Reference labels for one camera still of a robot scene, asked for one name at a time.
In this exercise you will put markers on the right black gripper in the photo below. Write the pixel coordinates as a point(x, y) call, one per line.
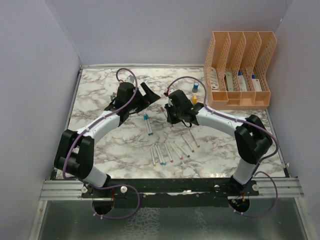
point(170, 119)

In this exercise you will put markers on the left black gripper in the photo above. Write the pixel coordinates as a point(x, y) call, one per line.
point(150, 97)

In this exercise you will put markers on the brown cap marker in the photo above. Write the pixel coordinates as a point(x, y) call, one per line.
point(163, 111)

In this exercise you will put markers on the green cap marker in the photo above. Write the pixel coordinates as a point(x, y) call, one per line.
point(152, 156)
point(149, 125)

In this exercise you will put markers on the pink cap marker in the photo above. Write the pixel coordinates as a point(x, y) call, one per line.
point(176, 151)

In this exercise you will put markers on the magenta cap marker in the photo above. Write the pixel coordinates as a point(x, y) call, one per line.
point(168, 153)

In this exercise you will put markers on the light blue cap marker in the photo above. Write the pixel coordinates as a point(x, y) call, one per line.
point(159, 153)

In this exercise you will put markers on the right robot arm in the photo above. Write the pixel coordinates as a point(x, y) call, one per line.
point(252, 139)

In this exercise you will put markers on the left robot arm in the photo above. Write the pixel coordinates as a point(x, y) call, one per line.
point(75, 153)

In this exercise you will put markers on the blue cap left marker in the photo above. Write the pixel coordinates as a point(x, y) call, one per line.
point(146, 124)

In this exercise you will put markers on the yellow grey square stamp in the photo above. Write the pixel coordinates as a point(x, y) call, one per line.
point(194, 99)

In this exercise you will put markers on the blue grey round stamp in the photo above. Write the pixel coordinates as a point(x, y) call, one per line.
point(195, 87)

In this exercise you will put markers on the peach plastic file organizer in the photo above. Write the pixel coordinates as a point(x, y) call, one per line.
point(242, 53)

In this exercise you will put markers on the white box in organizer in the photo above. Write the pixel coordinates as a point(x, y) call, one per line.
point(256, 83)

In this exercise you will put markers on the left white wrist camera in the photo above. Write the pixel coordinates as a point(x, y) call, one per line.
point(130, 79)

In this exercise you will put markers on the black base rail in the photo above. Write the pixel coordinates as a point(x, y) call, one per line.
point(170, 192)

